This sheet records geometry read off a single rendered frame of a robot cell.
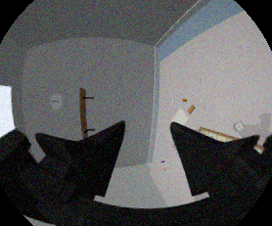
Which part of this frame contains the square game board with green dice tray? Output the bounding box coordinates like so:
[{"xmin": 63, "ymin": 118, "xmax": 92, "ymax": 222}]
[{"xmin": 200, "ymin": 129, "xmax": 262, "ymax": 153}]

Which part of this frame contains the white die with black pips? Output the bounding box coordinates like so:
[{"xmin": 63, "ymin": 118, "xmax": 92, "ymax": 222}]
[{"xmin": 235, "ymin": 121, "xmax": 245, "ymax": 131}]

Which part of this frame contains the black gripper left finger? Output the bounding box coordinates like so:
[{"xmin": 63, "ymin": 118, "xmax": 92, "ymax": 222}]
[{"xmin": 36, "ymin": 121, "xmax": 125, "ymax": 197}]

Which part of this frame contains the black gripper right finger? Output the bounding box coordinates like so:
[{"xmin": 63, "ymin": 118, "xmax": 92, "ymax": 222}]
[{"xmin": 170, "ymin": 121, "xmax": 259, "ymax": 196}]

